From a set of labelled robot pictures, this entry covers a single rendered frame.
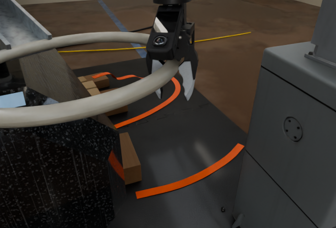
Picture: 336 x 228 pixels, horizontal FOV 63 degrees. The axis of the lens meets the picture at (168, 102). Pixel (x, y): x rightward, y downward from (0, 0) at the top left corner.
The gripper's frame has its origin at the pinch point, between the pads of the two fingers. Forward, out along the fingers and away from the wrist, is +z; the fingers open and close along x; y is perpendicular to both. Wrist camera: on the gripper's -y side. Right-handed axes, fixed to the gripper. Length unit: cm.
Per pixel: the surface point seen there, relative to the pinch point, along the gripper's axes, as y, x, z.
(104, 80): 149, 96, 67
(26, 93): 4.0, 40.9, 4.4
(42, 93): 8.0, 39.3, 6.4
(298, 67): 28.0, -29.8, 2.9
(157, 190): 49, 22, 82
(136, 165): 53, 34, 70
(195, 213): 41, 0, 84
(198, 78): 188, 19, 78
